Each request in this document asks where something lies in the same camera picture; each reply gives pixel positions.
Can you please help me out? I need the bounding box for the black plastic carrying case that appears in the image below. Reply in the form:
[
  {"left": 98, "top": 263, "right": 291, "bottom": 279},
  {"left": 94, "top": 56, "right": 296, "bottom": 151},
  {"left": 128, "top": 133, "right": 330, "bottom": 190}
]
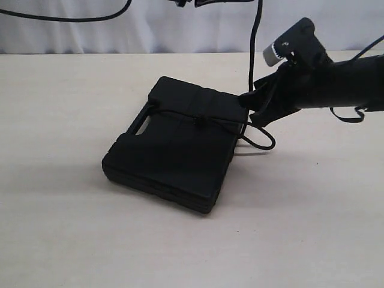
[{"left": 101, "top": 76, "right": 247, "bottom": 214}]

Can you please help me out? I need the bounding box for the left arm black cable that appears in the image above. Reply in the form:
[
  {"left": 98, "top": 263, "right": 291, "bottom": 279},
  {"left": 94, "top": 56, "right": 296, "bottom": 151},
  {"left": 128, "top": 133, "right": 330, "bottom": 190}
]
[{"left": 0, "top": 0, "right": 133, "bottom": 22}]

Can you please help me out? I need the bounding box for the white backdrop curtain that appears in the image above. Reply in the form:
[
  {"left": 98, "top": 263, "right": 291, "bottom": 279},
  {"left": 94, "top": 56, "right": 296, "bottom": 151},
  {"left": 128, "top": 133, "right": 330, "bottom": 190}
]
[{"left": 1, "top": 1, "right": 383, "bottom": 54}]

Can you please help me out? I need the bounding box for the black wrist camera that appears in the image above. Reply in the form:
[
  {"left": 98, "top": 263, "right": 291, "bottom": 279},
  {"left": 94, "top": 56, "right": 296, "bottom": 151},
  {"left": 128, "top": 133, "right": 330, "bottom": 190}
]
[{"left": 263, "top": 17, "right": 332, "bottom": 70}]

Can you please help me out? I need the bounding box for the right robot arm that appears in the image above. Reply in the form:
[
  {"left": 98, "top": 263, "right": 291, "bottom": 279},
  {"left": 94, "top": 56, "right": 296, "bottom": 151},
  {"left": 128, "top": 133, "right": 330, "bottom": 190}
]
[{"left": 239, "top": 53, "right": 383, "bottom": 127}]

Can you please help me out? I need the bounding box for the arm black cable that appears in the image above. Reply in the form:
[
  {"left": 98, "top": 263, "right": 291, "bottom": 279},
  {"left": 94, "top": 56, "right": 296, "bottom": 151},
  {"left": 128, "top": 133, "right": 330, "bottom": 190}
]
[
  {"left": 328, "top": 32, "right": 384, "bottom": 124},
  {"left": 0, "top": 0, "right": 133, "bottom": 22}
]

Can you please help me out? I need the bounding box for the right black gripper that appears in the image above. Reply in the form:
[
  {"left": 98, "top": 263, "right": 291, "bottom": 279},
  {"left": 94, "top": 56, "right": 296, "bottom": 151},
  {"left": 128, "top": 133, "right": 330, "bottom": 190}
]
[{"left": 238, "top": 52, "right": 333, "bottom": 128}]

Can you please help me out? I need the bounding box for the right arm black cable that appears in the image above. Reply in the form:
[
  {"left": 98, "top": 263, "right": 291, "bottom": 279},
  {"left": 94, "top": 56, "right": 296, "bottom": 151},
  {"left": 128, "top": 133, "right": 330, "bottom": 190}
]
[{"left": 328, "top": 32, "right": 384, "bottom": 124}]

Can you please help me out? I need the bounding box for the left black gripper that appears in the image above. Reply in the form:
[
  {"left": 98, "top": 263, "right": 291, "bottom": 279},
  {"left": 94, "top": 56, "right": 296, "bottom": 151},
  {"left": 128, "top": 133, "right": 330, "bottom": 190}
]
[{"left": 170, "top": 0, "right": 253, "bottom": 8}]

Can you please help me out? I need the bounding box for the black braided rope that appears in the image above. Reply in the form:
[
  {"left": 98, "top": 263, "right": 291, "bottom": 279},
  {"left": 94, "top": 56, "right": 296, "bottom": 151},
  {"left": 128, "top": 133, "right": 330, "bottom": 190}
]
[{"left": 149, "top": 0, "right": 276, "bottom": 150}]

